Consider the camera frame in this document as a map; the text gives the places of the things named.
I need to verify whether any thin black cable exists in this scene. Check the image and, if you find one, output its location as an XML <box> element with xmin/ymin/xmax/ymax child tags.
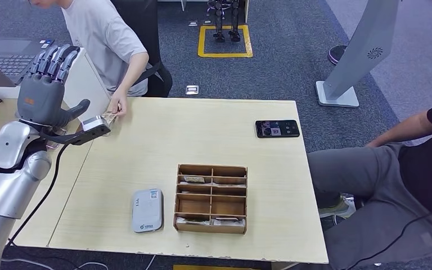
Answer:
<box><xmin>344</xmin><ymin>206</ymin><xmax>432</xmax><ymax>270</ymax></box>

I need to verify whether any round dark stanchion base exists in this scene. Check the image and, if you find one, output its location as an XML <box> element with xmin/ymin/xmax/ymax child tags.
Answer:
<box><xmin>327</xmin><ymin>44</ymin><xmax>349</xmax><ymax>66</ymax></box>

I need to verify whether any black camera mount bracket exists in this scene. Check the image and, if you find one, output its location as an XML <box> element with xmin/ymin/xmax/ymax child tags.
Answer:
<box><xmin>40</xmin><ymin>125</ymin><xmax>111</xmax><ymax>146</ymax></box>

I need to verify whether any wooden card organizer box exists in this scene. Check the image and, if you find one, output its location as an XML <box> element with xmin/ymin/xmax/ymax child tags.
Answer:
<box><xmin>174</xmin><ymin>164</ymin><xmax>248</xmax><ymax>235</ymax></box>

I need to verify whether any grey laptop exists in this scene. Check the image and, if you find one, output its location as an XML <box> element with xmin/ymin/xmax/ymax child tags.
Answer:
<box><xmin>0</xmin><ymin>37</ymin><xmax>55</xmax><ymax>88</ymax></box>

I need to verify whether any black office chair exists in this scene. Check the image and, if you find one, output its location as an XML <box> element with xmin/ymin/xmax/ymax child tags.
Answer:
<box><xmin>110</xmin><ymin>0</ymin><xmax>174</xmax><ymax>98</ymax></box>

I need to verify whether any grey kiosk stand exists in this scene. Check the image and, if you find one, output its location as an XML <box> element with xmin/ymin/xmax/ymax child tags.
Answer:
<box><xmin>316</xmin><ymin>0</ymin><xmax>401</xmax><ymax>108</ymax></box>

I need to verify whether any white card reader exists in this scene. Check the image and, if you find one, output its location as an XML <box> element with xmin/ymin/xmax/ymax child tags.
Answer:
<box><xmin>132</xmin><ymin>188</ymin><xmax>164</xmax><ymax>233</ymax></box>

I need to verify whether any person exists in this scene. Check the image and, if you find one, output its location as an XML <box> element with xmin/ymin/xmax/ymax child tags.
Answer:
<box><xmin>307</xmin><ymin>91</ymin><xmax>432</xmax><ymax>270</ymax></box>
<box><xmin>28</xmin><ymin>0</ymin><xmax>150</xmax><ymax>119</ymax></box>

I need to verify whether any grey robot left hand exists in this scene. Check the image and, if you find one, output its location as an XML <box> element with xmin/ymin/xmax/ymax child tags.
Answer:
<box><xmin>16</xmin><ymin>44</ymin><xmax>91</xmax><ymax>129</ymax></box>

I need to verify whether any black camera cable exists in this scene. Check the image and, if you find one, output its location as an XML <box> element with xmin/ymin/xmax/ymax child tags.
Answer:
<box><xmin>3</xmin><ymin>141</ymin><xmax>71</xmax><ymax>250</ymax></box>

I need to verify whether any black smartphone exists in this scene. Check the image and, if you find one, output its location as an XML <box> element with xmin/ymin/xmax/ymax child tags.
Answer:
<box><xmin>255</xmin><ymin>119</ymin><xmax>300</xmax><ymax>138</ymax></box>

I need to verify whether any black and white humanoid robot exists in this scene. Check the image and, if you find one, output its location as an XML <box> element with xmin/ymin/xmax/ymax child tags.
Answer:
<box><xmin>206</xmin><ymin>0</ymin><xmax>243</xmax><ymax>42</ymax></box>

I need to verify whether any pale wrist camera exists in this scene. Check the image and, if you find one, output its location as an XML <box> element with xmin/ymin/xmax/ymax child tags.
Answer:
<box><xmin>81</xmin><ymin>115</ymin><xmax>111</xmax><ymax>137</ymax></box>

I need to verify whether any white stand frame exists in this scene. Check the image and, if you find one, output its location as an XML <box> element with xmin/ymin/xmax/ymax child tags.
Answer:
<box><xmin>157</xmin><ymin>0</ymin><xmax>250</xmax><ymax>24</ymax></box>

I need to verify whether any person's left hand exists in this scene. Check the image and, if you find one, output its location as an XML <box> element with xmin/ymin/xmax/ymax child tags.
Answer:
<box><xmin>109</xmin><ymin>89</ymin><xmax>128</xmax><ymax>118</ymax></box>

